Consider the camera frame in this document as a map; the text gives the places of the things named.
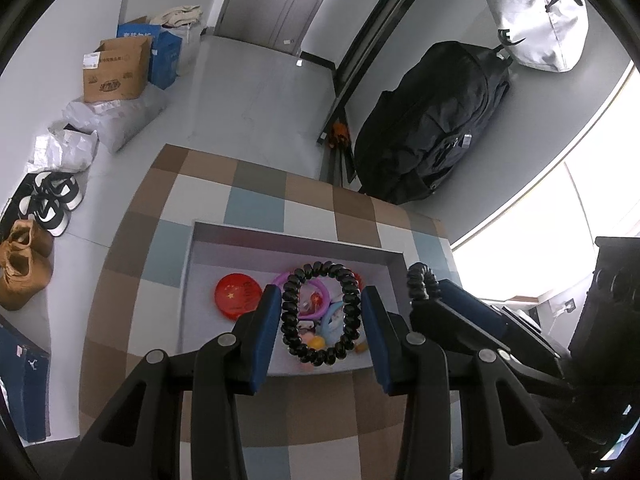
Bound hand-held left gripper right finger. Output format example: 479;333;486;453
361;285;583;480

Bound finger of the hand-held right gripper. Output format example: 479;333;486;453
409;300;571;394
438;279;544;346

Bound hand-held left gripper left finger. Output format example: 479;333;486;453
60;284;283;480

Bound black bead bracelet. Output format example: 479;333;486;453
406;262;441;307
280;259;362;367

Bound blue ring bracelet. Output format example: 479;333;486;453
317;300;351;352

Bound red star badge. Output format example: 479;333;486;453
214;273;263;321

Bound purple bracelet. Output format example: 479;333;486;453
270;270;329;320

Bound grey cardboard box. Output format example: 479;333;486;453
177;219;409;377

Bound checkered tablecloth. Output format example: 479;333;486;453
77;143;464;480

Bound black backpack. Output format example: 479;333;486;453
352;41;512;206

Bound small orange object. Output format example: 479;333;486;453
327;122;351;149

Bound blue jeans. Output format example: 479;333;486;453
0;324;52;444

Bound brown shoe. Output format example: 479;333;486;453
7;218;54;262
0;249;55;312

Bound black and white slipper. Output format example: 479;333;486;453
32;170;84;212
9;194;69;237

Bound large white plastic bag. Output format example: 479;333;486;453
62;92;169;154

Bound small white plastic bag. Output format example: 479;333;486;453
27;129;99;172

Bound black metal stand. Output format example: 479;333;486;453
317;0;447;187

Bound light grey tote bag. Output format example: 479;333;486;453
477;0;590;74

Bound blue cardboard box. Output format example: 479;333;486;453
117;16;184;91

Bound brown cardboard box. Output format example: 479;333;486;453
82;37;153;105

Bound white box with cream bag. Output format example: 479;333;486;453
150;4;206;62

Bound grey door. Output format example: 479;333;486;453
215;0;347;57

